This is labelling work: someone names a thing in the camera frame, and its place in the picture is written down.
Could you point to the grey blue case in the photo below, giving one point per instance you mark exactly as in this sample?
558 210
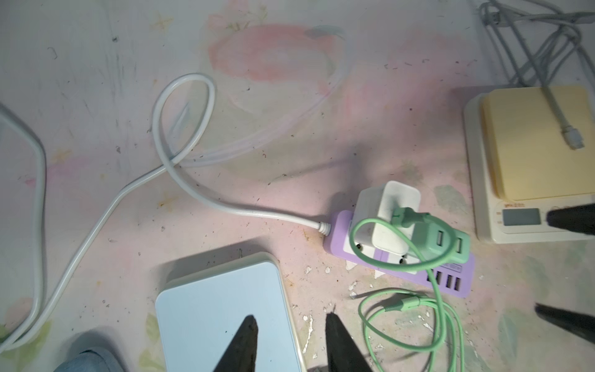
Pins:
96 359

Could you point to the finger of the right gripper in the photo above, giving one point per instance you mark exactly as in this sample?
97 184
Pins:
578 219
581 325

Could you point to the white charger adapter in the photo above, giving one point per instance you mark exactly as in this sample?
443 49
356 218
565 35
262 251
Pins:
381 202

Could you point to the green charger adapter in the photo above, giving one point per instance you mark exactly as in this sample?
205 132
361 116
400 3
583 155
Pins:
432 241

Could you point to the blue electronic scale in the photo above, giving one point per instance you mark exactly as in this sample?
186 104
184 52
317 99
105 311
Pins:
199 314

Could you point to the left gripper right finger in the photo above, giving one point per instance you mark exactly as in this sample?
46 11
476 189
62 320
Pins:
343 355

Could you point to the yellow electronic scale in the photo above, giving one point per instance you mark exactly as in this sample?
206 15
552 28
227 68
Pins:
521 168

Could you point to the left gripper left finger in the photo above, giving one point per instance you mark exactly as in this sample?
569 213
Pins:
241 353

